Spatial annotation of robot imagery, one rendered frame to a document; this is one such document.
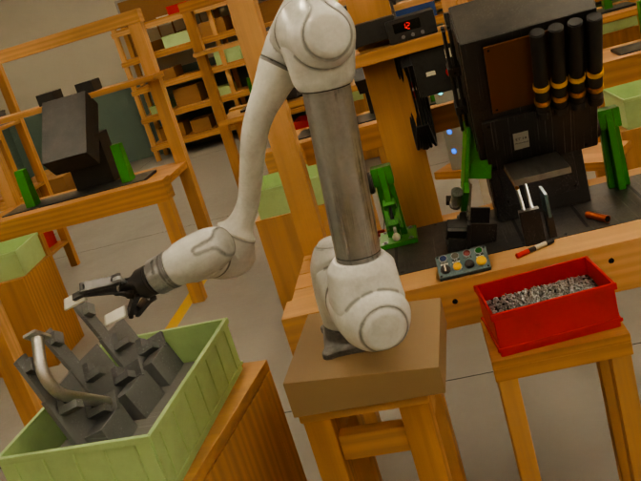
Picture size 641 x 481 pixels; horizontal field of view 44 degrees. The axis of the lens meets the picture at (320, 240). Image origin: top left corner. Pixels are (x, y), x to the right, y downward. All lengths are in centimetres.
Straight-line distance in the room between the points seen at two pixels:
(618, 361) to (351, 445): 69
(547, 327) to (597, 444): 111
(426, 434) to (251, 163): 77
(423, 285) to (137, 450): 94
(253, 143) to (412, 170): 114
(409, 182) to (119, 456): 145
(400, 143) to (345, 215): 118
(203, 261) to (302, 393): 40
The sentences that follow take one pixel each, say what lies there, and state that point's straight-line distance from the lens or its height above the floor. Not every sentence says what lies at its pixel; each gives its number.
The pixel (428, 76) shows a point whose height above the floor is 141.
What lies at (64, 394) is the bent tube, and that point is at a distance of 204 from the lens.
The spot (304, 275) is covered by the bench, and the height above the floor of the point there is 88.
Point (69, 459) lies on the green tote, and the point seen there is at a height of 93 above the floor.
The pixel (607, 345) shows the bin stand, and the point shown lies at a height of 78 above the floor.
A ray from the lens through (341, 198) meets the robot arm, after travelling 166.
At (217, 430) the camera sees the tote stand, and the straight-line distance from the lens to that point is 216.
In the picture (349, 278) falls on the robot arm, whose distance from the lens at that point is 169.
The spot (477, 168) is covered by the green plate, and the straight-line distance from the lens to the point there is 249.
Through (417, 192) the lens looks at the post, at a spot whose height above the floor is 101.
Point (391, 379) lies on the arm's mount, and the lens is 187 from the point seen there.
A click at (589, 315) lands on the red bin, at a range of 209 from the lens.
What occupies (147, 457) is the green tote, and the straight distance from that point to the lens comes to 192.
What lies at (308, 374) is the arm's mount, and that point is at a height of 94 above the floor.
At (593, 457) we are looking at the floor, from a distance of 306.
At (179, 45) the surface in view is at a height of 157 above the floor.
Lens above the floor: 177
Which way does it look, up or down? 17 degrees down
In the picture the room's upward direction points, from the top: 17 degrees counter-clockwise
